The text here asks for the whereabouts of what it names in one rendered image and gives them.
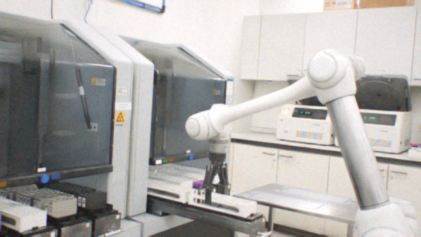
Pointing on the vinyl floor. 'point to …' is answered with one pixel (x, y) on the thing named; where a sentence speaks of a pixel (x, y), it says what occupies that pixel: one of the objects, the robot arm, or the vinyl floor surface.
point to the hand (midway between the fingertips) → (214, 197)
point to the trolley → (303, 204)
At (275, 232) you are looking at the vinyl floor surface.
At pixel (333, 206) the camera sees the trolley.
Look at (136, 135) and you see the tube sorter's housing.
